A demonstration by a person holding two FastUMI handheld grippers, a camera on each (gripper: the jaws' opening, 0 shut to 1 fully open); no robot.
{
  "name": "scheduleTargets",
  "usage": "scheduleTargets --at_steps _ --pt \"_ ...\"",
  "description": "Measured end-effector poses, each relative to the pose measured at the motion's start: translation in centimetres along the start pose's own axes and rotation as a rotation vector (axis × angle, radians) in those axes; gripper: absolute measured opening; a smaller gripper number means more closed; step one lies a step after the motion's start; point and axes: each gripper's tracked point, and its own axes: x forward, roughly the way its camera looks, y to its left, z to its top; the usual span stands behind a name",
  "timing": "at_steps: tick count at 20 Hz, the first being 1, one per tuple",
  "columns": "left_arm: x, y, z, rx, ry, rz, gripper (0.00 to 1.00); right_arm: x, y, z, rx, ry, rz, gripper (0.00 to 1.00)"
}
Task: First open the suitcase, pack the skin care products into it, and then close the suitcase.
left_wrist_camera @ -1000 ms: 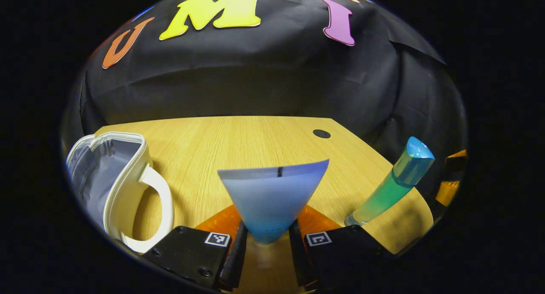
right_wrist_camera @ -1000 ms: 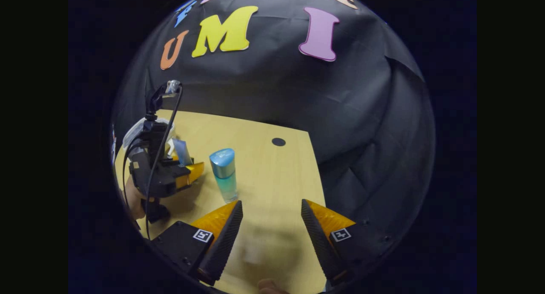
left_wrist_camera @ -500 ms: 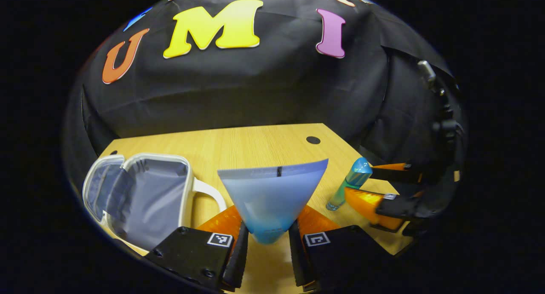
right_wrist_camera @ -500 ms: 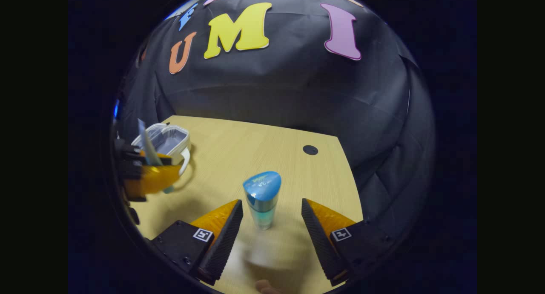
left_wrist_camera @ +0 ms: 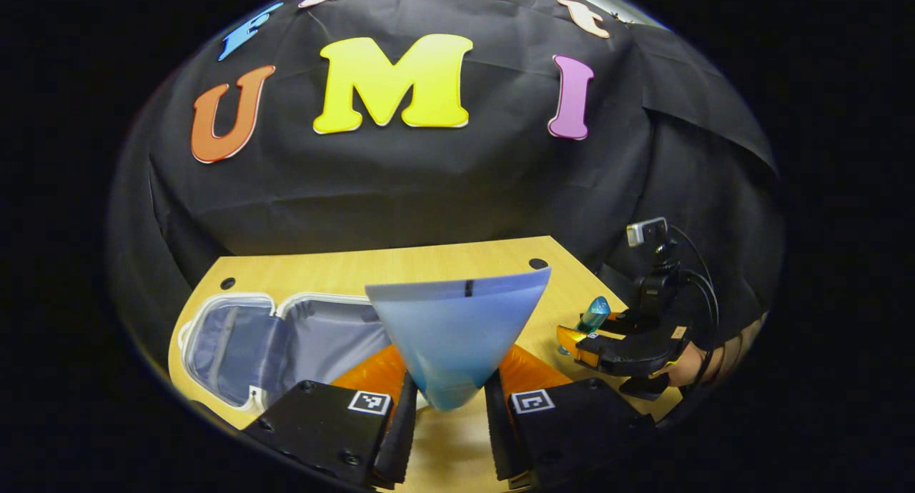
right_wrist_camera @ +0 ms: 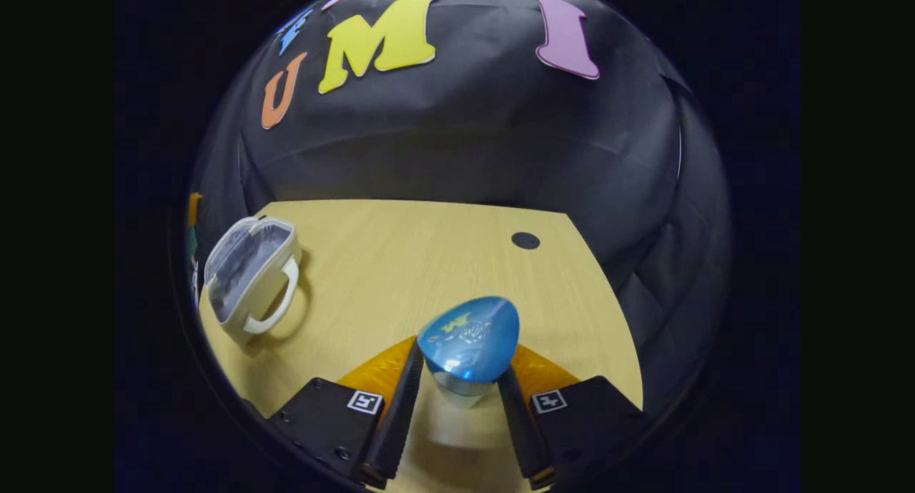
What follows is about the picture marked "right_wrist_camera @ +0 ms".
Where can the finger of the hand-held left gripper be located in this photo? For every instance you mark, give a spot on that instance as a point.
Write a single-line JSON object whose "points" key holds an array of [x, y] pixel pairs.
{"points": [[194, 208]]}

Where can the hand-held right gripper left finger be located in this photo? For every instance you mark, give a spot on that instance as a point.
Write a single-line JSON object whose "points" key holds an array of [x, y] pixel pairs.
{"points": [[400, 421]]}

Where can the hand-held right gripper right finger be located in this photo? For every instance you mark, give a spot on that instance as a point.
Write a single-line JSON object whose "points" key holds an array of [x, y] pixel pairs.
{"points": [[516, 429]]}

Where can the small white suitcase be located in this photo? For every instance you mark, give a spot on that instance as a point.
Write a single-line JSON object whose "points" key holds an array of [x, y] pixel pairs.
{"points": [[250, 279]]}

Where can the blue cap skincare bottle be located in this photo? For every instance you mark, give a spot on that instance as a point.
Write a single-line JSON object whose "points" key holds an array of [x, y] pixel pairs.
{"points": [[468, 339]]}

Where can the black desk grommet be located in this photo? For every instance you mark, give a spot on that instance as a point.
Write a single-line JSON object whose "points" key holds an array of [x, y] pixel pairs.
{"points": [[525, 240]]}

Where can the black backdrop cloth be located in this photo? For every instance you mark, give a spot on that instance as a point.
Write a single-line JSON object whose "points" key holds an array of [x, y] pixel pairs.
{"points": [[465, 143]]}

